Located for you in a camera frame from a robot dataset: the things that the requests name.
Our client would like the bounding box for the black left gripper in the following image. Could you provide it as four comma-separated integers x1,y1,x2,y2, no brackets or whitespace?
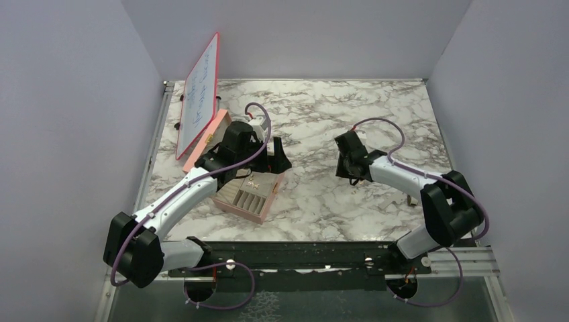
236,136,292,174

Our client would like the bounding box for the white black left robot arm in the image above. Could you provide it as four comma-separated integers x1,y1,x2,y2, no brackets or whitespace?
103,119,291,288

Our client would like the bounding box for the black wire whiteboard stand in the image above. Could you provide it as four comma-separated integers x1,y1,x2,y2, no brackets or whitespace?
174,94,221,131

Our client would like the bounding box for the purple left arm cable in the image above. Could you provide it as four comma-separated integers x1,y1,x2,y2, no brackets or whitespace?
110,102,272,311

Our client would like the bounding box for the crystal drop earring upper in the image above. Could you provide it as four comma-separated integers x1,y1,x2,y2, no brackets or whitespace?
247,179,262,190

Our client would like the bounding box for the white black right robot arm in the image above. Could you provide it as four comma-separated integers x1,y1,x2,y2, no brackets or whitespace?
334,131,484,273

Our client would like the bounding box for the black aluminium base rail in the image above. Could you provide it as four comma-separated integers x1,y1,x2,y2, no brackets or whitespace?
168,239,500,294

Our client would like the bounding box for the pink jewelry box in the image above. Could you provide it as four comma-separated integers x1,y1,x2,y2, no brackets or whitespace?
183,109,285,224

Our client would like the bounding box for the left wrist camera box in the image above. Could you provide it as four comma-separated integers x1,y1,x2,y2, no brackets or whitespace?
248,116,268,142

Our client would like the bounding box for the pink framed whiteboard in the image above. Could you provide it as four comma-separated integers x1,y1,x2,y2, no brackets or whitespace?
175,32,219,160

